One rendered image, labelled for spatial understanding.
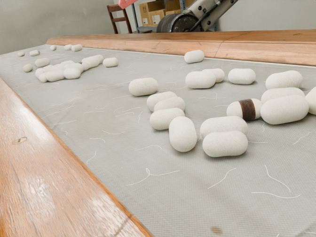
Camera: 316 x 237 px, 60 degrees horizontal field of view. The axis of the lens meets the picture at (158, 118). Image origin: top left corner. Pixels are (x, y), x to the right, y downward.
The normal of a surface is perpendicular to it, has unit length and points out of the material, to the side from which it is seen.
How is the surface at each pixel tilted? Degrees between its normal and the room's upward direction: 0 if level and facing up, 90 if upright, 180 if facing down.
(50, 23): 90
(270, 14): 90
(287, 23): 90
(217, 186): 0
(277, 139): 0
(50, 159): 0
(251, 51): 45
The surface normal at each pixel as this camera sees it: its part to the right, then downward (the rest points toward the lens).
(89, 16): 0.53, 0.25
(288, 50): -0.70, -0.38
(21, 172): -0.18, -0.90
